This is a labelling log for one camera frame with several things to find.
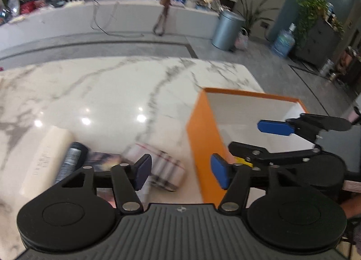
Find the white printed tube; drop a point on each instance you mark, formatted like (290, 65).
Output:
(48, 158)

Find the grey cabinet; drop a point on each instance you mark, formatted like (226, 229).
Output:
(321, 42)

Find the yellow block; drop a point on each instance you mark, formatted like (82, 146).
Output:
(243, 161)

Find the grey metal trash can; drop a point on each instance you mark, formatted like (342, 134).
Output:
(227, 31)

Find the pink woven basket bag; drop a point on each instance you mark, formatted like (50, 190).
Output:
(242, 39)

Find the green ivy plant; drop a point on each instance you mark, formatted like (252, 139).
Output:
(310, 8)

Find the orange cardboard box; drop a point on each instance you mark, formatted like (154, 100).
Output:
(206, 141)

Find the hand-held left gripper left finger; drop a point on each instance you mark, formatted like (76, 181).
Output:
(142, 174)

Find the person's right forearm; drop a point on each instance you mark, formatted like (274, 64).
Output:
(352, 207)

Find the red gift boxes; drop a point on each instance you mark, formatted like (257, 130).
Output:
(32, 6)

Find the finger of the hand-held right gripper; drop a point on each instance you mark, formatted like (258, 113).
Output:
(275, 127)
(253, 154)

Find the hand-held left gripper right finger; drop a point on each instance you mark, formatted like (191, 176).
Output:
(221, 172)

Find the snake plant in pot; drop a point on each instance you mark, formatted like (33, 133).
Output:
(249, 20)

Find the blue water jug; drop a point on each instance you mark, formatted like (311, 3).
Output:
(283, 43)

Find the plaid pouch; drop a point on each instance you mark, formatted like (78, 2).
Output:
(169, 169)

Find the dark blue spray can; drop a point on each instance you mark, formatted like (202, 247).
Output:
(70, 161)

